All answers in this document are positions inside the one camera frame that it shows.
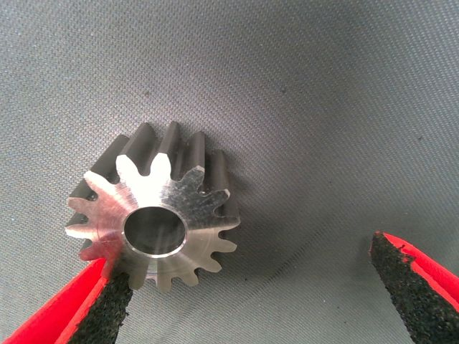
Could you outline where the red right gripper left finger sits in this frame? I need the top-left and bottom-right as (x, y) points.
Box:
(0, 257), (134, 344)

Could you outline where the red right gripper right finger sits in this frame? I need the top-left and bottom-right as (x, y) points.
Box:
(369, 231), (459, 344)

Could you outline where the small steel planetary gear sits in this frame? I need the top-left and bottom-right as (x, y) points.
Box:
(65, 120), (242, 293)

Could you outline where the dark grey table cloth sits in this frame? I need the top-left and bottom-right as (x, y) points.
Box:
(0, 0), (459, 344)

